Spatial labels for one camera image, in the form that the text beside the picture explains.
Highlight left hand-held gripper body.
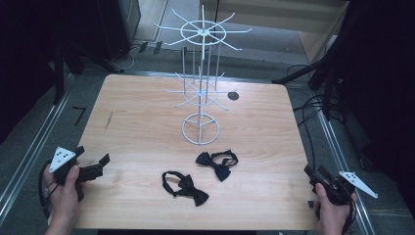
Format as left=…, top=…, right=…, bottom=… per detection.
left=48, top=146, right=106, bottom=202

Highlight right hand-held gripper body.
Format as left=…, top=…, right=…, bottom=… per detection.
left=310, top=170, right=379, bottom=207

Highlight black bow tie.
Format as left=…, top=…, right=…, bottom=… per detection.
left=161, top=170, right=210, bottom=208
left=195, top=149, right=240, bottom=183

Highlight white wire display rack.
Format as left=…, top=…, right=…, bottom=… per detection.
left=154, top=4, right=254, bottom=146

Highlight person's right hand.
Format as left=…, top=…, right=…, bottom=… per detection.
left=313, top=181, right=358, bottom=230

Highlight person's left hand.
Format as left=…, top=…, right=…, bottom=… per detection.
left=43, top=164, right=87, bottom=226

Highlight black floor tape mark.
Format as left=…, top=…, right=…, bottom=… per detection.
left=72, top=106, right=87, bottom=127

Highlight black metal stand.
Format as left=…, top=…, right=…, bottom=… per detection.
left=52, top=38, right=125, bottom=106
left=271, top=32, right=348, bottom=122

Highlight dark cabinet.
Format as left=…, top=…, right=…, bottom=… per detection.
left=96, top=0, right=142, bottom=62

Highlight beige wooden cabinet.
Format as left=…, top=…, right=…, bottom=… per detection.
left=199, top=0, right=350, bottom=65

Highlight metal floor rail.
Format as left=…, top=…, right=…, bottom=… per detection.
left=316, top=109, right=377, bottom=235
left=0, top=72, right=75, bottom=226

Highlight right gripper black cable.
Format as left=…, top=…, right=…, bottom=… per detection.
left=342, top=198, right=357, bottom=235

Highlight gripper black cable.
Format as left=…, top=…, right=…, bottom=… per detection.
left=342, top=198, right=357, bottom=235
left=37, top=159, right=56, bottom=219

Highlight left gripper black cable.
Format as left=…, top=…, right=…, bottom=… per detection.
left=37, top=159, right=56, bottom=219

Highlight black floor cables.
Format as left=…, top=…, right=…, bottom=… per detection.
left=286, top=63, right=345, bottom=163

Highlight white floor cable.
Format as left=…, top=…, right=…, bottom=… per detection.
left=117, top=44, right=142, bottom=71

